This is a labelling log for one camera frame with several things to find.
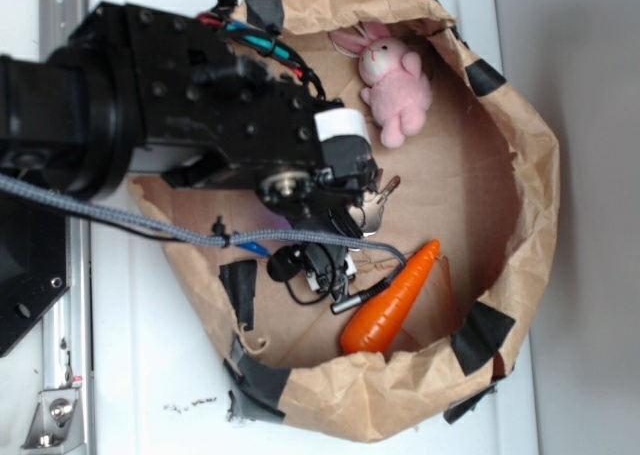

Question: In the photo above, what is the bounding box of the silver key bunch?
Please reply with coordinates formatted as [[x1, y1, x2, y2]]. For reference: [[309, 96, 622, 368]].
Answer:
[[348, 175, 401, 237]]

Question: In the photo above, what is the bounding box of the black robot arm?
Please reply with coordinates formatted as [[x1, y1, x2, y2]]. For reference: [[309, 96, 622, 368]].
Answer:
[[1, 3, 378, 238]]

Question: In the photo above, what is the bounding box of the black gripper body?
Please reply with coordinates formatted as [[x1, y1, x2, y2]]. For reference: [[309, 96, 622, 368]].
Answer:
[[70, 3, 345, 210]]

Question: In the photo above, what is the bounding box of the pink plush bunny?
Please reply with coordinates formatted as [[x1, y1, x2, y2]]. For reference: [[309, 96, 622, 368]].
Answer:
[[329, 22, 433, 148]]

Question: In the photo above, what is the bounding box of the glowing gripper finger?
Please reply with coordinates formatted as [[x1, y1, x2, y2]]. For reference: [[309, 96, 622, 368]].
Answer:
[[314, 108, 379, 200], [294, 209, 360, 300]]

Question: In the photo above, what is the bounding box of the grey braided cable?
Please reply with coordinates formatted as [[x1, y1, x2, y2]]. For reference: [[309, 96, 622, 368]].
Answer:
[[0, 172, 407, 316]]

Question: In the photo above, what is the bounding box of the aluminium frame rail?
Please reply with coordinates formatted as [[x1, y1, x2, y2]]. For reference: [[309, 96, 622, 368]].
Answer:
[[19, 0, 95, 454]]

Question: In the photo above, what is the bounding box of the orange toy carrot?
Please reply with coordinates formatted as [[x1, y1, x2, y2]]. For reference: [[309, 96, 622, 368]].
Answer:
[[340, 239, 441, 354]]

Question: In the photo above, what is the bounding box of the black octagonal mount plate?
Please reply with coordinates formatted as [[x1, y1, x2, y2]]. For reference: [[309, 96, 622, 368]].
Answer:
[[1, 195, 67, 357]]

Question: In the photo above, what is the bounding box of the brown paper bag tray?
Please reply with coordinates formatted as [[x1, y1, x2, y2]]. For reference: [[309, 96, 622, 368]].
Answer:
[[127, 0, 561, 445]]

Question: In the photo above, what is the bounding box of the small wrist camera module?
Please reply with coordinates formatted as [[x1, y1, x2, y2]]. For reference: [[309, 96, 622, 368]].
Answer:
[[267, 245, 304, 283]]

